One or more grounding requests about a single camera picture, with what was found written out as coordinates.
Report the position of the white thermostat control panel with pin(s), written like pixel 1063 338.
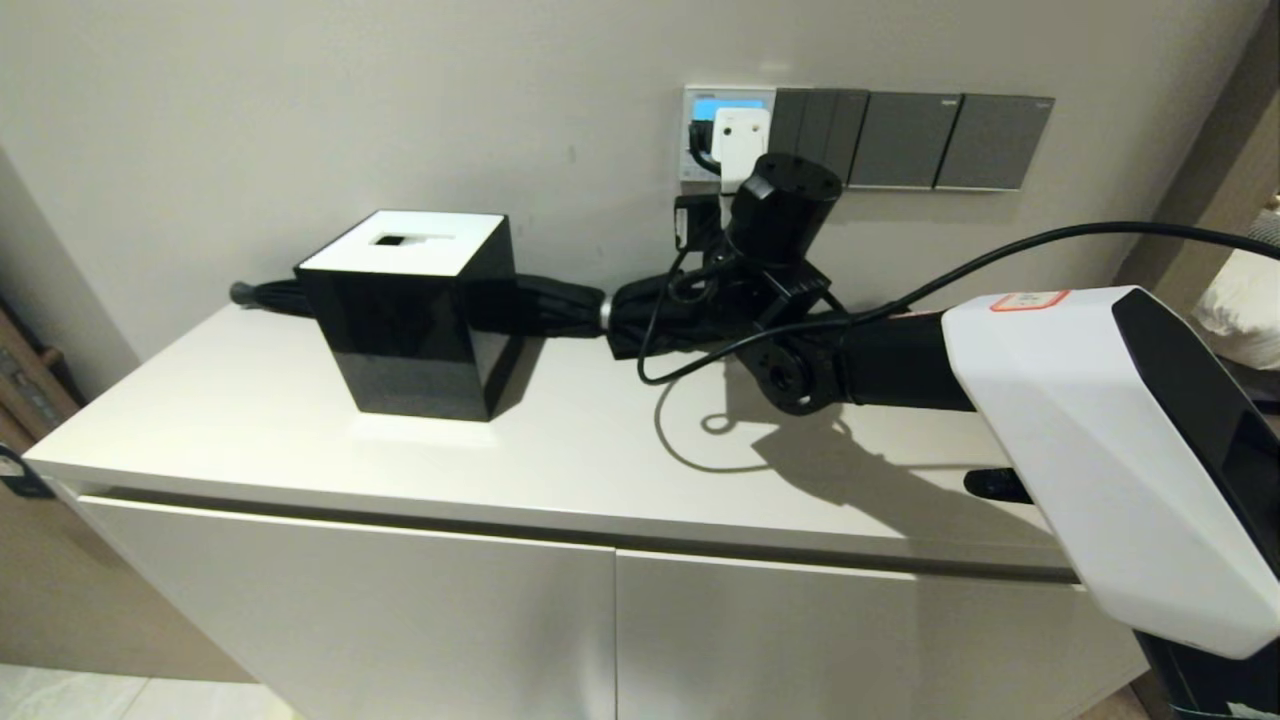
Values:
pixel 740 103

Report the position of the white duvet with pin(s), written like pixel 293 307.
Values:
pixel 1240 310

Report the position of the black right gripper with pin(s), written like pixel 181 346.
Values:
pixel 785 205

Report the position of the striped grey pillow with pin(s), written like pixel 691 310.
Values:
pixel 1270 220

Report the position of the white cabinet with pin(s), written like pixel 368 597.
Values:
pixel 550 450

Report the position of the black tissue box white top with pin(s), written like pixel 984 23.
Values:
pixel 410 340

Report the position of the black folded umbrella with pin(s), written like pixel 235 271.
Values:
pixel 560 305

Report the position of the grey three-rocker switch plate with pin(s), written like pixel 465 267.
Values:
pixel 820 120

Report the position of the grey single switch plate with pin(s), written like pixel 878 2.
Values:
pixel 905 140
pixel 995 142

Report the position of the white cabinet door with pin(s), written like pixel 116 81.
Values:
pixel 350 610
pixel 850 650

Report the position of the brown door frame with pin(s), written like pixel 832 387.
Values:
pixel 1210 130

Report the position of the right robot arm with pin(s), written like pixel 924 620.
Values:
pixel 1080 420

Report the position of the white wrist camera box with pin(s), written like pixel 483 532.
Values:
pixel 742 135

